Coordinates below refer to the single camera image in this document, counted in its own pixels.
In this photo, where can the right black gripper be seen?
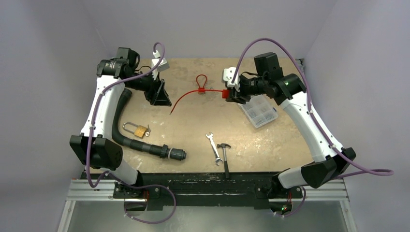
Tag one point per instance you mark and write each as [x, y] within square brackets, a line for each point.
[239, 94]

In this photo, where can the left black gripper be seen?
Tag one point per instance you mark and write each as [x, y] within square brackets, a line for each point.
[156, 94]

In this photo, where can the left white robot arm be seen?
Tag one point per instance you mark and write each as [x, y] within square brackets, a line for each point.
[94, 145]

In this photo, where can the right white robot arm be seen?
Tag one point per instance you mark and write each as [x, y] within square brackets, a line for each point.
[330, 157]

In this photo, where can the clear plastic screw box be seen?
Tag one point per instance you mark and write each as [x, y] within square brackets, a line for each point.
[259, 111]

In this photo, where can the brass padlock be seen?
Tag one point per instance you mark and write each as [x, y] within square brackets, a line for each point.
[137, 130]

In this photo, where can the silver wrench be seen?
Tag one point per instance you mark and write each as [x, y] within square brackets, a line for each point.
[218, 159]

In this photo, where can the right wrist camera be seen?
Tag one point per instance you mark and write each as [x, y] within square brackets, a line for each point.
[230, 79]

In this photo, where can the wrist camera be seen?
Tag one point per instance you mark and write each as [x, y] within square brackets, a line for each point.
[230, 79]
[162, 65]

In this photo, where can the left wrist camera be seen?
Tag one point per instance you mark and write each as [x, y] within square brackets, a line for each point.
[162, 65]

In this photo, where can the small red cable padlock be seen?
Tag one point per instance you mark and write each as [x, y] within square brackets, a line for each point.
[201, 81]

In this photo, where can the black handled hammer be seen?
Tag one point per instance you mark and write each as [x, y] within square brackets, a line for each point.
[226, 166]

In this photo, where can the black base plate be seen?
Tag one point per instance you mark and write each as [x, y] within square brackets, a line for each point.
[243, 189]

